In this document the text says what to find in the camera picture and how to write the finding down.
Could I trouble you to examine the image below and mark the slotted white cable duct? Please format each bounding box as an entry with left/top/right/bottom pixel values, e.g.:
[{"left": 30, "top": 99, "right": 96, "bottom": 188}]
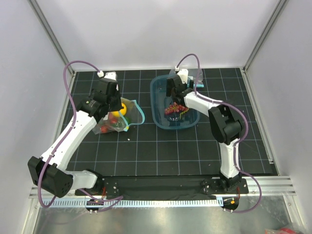
[{"left": 50, "top": 197, "right": 223, "bottom": 209}]

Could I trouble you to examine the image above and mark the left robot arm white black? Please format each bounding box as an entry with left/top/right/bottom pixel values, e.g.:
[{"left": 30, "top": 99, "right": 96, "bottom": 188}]
[{"left": 28, "top": 76, "right": 122, "bottom": 198}]

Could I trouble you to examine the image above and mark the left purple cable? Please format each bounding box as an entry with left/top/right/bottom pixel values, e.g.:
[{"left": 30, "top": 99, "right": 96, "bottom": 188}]
[{"left": 38, "top": 60, "right": 124, "bottom": 212}]

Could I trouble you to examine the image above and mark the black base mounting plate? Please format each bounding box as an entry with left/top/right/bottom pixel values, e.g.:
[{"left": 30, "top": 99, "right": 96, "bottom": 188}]
[{"left": 86, "top": 175, "right": 249, "bottom": 201}]

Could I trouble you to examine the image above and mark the purple grape bunch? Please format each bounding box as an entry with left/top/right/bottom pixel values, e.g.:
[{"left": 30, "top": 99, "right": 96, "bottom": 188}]
[{"left": 164, "top": 102, "right": 189, "bottom": 115}]

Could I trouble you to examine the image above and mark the red cherry fruit cluster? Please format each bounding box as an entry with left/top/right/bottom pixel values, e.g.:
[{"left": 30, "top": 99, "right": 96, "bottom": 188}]
[{"left": 100, "top": 113, "right": 122, "bottom": 134}]

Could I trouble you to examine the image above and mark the clear zip top bag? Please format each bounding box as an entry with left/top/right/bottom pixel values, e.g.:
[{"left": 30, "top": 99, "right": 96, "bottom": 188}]
[{"left": 92, "top": 97, "right": 145, "bottom": 135}]

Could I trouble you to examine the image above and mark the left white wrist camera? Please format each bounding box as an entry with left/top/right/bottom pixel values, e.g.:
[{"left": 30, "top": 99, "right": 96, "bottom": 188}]
[{"left": 97, "top": 71, "right": 117, "bottom": 80}]

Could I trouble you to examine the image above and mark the teal plastic tray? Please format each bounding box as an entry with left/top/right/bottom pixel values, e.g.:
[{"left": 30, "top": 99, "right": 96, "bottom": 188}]
[{"left": 150, "top": 75, "right": 200, "bottom": 130}]

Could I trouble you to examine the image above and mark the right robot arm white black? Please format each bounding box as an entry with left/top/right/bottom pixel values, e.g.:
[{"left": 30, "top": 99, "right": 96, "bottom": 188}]
[{"left": 166, "top": 74, "right": 248, "bottom": 193}]

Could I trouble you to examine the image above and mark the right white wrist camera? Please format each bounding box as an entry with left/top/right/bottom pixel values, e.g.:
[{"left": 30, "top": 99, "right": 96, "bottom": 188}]
[{"left": 175, "top": 66, "right": 188, "bottom": 84}]

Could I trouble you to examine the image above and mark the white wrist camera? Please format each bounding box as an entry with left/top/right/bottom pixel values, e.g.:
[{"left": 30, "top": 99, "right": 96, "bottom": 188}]
[
  {"left": 175, "top": 66, "right": 188, "bottom": 84},
  {"left": 97, "top": 71, "right": 117, "bottom": 80}
]

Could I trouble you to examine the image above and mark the green lime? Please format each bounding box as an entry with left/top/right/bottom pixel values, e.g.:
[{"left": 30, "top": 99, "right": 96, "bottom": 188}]
[{"left": 124, "top": 117, "right": 131, "bottom": 124}]

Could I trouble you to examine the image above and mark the yellow lemon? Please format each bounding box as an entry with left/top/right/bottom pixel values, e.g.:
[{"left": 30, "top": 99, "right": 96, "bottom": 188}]
[{"left": 111, "top": 102, "right": 127, "bottom": 117}]

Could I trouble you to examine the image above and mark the black grid mat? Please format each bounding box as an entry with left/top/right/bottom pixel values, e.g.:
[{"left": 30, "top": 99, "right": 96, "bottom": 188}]
[{"left": 67, "top": 68, "right": 277, "bottom": 176}]

